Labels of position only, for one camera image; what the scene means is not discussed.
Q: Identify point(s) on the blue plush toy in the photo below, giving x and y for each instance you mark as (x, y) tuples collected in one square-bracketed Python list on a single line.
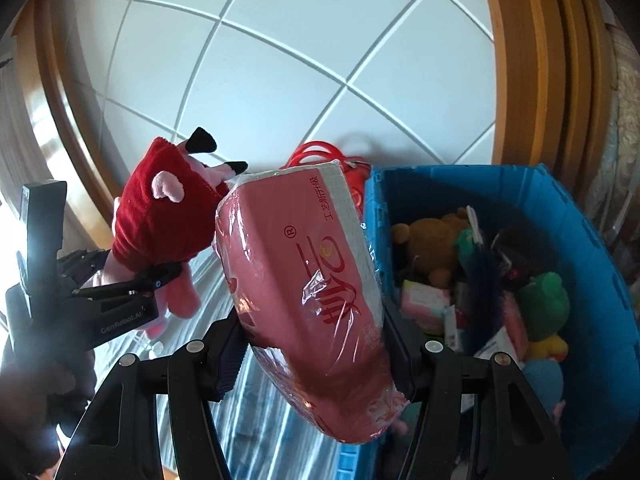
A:
[(542, 380)]

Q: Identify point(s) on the brown teddy bear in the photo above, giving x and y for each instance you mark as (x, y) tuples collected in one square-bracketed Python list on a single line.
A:
[(432, 247)]

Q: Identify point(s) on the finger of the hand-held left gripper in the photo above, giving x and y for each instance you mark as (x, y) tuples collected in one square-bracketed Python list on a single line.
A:
[(165, 272)]

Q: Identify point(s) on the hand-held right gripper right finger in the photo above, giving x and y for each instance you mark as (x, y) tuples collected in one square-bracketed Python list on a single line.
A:
[(400, 355)]

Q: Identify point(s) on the wooden headboard pillar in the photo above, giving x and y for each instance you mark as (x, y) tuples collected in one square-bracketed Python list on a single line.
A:
[(75, 110), (545, 85)]

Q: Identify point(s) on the pink plush pig red outfit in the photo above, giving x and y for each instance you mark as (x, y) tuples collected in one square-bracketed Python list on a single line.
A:
[(160, 210)]

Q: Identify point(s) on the yellow plush toy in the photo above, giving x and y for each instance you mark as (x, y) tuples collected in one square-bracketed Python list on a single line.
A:
[(550, 347)]

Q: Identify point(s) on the teal plush toy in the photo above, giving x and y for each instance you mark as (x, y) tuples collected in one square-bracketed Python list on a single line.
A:
[(467, 247)]

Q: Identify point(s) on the green frog plush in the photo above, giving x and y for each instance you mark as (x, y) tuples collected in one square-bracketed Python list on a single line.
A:
[(545, 305)]

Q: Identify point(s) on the blue plastic crate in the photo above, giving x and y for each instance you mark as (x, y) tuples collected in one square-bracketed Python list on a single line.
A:
[(590, 240)]

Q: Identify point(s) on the floral patterned curtain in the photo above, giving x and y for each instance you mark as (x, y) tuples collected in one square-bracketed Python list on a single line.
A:
[(622, 135)]

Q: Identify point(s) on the person's left hand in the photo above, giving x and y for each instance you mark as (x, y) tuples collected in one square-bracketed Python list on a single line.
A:
[(55, 380)]

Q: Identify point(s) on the blue striped bed sheet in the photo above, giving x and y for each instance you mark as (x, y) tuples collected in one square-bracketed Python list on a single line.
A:
[(205, 280)]

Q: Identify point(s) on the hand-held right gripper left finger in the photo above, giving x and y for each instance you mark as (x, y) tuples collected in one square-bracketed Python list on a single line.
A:
[(232, 360)]

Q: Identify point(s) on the white red green packet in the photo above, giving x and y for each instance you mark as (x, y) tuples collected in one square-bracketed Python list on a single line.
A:
[(455, 327)]

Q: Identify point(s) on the colourful pad pack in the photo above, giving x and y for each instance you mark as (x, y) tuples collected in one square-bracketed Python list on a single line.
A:
[(422, 300)]

